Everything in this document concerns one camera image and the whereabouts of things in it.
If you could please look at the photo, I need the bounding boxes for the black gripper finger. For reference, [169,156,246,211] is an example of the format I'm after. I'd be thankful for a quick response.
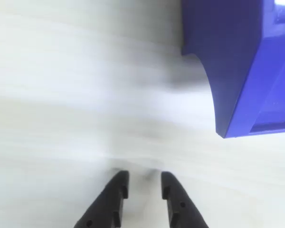
[161,171,209,228]
[73,170,130,228]

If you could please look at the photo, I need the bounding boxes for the blue plastic box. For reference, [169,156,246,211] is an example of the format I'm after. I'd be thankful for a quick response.
[181,0,285,139]

